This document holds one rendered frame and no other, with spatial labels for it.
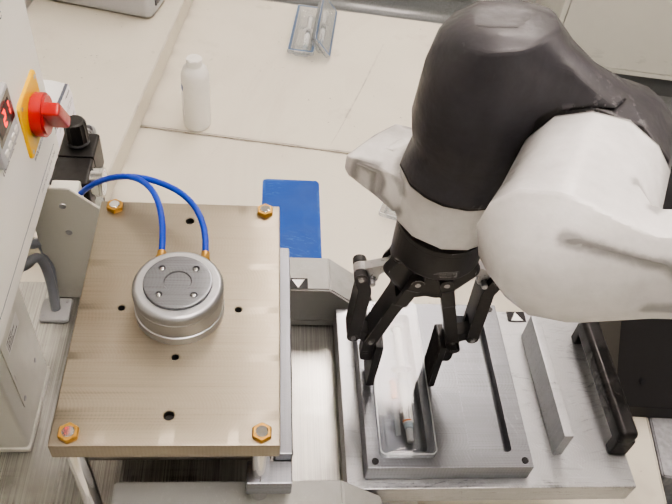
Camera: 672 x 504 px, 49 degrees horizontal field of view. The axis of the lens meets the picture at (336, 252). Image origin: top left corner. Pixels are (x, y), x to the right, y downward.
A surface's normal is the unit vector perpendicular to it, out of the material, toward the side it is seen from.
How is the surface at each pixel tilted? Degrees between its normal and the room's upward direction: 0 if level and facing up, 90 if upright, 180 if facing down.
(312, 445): 0
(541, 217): 52
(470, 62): 76
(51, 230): 90
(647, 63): 90
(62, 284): 90
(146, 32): 0
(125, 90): 0
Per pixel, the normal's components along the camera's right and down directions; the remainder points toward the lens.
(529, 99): 0.26, 0.73
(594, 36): -0.08, 0.74
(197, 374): 0.10, -0.66
